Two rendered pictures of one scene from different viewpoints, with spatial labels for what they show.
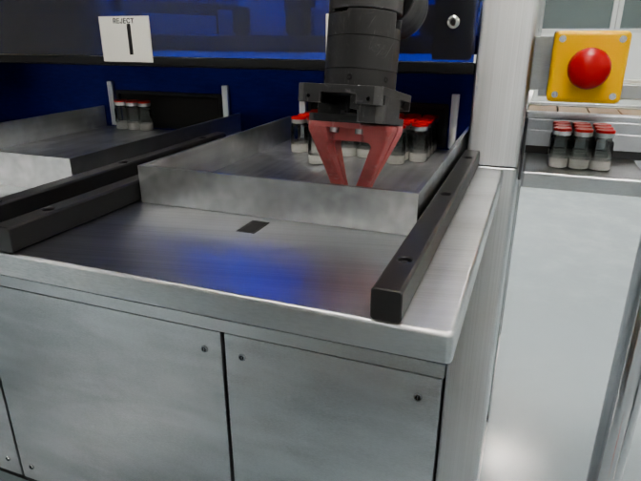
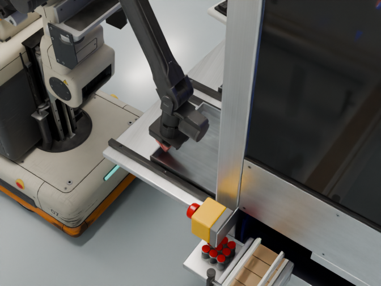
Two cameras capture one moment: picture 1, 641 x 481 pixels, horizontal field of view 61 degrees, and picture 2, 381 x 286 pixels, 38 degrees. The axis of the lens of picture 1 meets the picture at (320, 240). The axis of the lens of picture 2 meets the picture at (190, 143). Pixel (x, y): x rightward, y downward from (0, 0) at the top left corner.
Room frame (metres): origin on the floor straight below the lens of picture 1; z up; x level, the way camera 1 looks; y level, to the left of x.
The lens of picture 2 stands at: (0.76, -0.98, 2.11)
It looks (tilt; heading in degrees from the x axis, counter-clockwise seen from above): 50 degrees down; 105
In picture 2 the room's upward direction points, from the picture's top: straight up
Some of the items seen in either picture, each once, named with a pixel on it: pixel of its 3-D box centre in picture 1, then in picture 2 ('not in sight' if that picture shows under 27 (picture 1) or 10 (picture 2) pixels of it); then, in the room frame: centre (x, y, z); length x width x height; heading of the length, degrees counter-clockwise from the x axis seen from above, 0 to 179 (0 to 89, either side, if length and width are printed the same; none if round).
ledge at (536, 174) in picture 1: (579, 170); (220, 261); (0.66, -0.32, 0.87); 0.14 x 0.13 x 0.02; 159
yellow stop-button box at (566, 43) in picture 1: (585, 66); (211, 221); (0.63, -0.29, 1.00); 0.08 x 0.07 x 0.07; 159
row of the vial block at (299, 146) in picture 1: (357, 137); not in sight; (0.69, -0.05, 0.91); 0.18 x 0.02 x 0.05; 69
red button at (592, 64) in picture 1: (588, 68); (195, 211); (0.58, -0.27, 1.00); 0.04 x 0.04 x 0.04; 69
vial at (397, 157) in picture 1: (396, 144); not in sight; (0.65, -0.09, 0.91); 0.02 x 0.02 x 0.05
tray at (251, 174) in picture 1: (333, 157); (225, 158); (0.61, -0.01, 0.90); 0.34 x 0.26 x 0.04; 159
